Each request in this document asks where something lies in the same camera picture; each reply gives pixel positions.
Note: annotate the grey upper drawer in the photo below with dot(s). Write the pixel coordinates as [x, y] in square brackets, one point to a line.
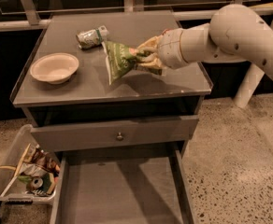
[103, 134]

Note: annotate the crushed green white can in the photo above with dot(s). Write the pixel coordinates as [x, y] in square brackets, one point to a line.
[92, 38]

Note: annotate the round metal drawer knob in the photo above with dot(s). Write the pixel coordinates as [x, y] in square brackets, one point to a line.
[119, 136]

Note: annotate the grey drawer cabinet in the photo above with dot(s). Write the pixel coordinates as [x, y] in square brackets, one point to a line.
[88, 97]

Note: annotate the dark crushed can in bin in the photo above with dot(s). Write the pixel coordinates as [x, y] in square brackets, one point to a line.
[35, 184]

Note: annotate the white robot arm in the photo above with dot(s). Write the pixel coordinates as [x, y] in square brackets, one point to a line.
[234, 34]

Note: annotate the green jalapeno chip bag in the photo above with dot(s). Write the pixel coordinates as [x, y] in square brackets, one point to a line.
[120, 59]

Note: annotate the clear plastic trash bin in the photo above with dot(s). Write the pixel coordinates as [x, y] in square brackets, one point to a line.
[12, 189]

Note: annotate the red cola can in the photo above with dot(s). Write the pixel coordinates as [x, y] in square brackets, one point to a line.
[165, 31]

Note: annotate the beige paper bowl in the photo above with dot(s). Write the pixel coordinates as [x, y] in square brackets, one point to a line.
[55, 68]

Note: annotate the crumpled brown snack wrapper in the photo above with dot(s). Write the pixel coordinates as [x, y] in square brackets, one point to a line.
[35, 162]

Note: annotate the grey open middle drawer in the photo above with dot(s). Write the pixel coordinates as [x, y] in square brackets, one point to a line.
[145, 186]

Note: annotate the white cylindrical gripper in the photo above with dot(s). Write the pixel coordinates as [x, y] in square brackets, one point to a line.
[170, 48]

